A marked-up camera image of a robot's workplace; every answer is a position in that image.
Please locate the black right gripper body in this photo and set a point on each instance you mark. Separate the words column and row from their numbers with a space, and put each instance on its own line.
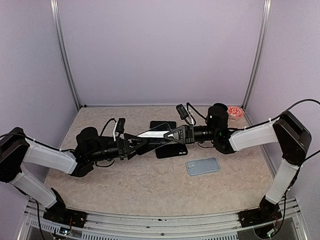
column 211, row 134

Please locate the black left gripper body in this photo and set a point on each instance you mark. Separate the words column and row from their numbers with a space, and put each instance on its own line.
column 101, row 154

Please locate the black phone case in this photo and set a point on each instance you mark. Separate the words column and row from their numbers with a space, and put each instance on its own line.
column 171, row 150

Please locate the green edged smartphone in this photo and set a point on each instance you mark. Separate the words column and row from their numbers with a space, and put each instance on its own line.
column 155, row 139

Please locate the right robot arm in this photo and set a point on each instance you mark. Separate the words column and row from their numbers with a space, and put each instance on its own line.
column 284, row 132

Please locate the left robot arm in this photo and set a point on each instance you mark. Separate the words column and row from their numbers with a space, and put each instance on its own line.
column 16, row 149

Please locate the light blue phone case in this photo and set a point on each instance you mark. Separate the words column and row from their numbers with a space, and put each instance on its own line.
column 203, row 166

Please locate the dark green mug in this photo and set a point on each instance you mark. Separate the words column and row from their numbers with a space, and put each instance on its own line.
column 221, row 105

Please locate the red white patterned bowl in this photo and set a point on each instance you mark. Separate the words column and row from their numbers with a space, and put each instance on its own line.
column 235, row 112

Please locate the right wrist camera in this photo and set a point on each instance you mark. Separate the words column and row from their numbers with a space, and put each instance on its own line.
column 185, row 115

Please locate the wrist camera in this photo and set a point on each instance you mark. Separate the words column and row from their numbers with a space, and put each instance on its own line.
column 185, row 115
column 119, row 128

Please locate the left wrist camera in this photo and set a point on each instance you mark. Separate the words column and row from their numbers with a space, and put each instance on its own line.
column 119, row 128

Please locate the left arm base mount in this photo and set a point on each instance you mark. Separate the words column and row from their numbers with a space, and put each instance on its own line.
column 58, row 213

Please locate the front aluminium rail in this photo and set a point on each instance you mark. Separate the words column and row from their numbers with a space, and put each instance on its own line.
column 111, row 226

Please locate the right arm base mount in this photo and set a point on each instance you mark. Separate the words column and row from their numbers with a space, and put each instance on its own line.
column 264, row 213

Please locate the right aluminium frame post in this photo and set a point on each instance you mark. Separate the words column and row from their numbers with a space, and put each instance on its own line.
column 258, row 53

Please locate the aluminium frame post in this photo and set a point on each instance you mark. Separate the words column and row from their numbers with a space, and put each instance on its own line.
column 258, row 53
column 54, row 5

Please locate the left aluminium frame post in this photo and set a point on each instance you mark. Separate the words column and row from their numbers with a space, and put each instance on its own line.
column 54, row 5

